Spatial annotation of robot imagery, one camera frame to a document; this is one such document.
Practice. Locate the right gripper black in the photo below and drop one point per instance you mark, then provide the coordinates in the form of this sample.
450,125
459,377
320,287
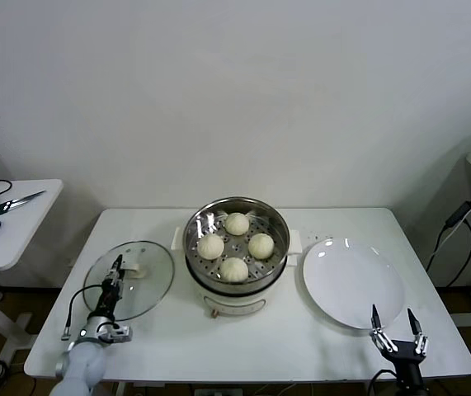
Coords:
406,359

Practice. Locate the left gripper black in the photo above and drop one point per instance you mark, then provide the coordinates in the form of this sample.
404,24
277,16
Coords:
108,299

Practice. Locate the round glass pot lid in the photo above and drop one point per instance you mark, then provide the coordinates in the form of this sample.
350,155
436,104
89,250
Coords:
152,284

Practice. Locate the white steamed baozi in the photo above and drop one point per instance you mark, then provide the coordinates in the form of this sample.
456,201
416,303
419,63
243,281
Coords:
210,247
236,224
234,270
261,246

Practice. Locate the stainless steel steamer basket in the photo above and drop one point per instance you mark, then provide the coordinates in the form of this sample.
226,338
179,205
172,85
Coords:
196,224

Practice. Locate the large white plate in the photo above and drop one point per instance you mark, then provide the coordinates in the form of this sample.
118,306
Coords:
354,284

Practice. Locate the white electric cooking pot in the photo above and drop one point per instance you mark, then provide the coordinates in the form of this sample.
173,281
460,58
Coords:
231,300

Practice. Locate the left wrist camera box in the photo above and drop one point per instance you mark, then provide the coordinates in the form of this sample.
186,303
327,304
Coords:
117,333

